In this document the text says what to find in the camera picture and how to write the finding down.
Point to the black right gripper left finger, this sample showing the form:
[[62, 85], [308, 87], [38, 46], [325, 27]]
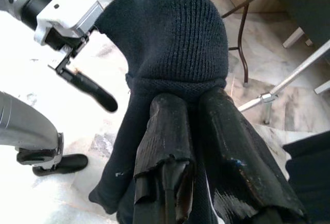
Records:
[[167, 136]]

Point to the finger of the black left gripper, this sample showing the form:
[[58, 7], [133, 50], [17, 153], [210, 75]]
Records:
[[92, 92]]

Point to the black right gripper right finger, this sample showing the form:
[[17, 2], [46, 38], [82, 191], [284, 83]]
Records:
[[232, 144]]

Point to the black shirt green logo print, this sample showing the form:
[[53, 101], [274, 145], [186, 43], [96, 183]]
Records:
[[309, 177], [175, 28]]

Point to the silver metal clothes rack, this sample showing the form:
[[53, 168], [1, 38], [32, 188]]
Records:
[[268, 97]]

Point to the marble pattern folding table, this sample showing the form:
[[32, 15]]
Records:
[[243, 62]]

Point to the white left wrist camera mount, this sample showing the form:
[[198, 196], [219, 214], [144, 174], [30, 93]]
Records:
[[64, 9]]

